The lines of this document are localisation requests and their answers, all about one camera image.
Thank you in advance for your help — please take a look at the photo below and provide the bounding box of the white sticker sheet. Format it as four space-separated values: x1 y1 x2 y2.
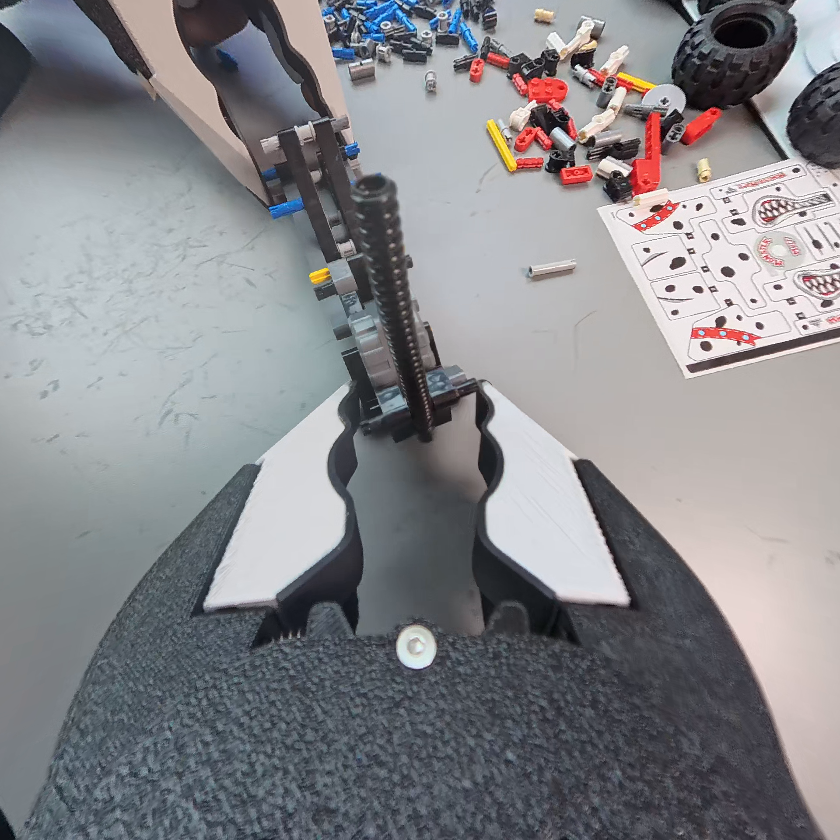
596 157 840 380

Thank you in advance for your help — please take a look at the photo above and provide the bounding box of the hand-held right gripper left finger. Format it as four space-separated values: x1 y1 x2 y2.
202 382 365 647

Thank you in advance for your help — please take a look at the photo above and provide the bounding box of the pile of mixed small bricks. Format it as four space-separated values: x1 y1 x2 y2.
453 7 723 204

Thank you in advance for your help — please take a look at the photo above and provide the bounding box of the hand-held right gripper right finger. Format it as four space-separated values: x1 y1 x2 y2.
472 381 632 643

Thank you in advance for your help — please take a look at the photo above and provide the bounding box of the white wooden book stand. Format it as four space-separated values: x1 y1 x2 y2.
676 0 840 165

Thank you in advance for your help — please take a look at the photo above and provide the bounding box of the pile of blue black pins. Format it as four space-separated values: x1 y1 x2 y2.
320 0 483 93

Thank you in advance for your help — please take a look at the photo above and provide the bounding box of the grey desk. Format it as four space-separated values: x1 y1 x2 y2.
0 0 840 821

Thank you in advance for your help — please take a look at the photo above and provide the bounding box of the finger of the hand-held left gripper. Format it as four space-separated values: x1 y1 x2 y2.
107 0 273 206
264 0 350 127

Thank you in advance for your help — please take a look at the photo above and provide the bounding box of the toy brick chassis model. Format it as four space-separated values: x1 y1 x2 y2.
260 117 475 444

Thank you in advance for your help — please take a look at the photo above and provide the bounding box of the black toy tire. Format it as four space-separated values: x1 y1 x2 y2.
671 5 799 111
786 69 840 170
696 0 796 15

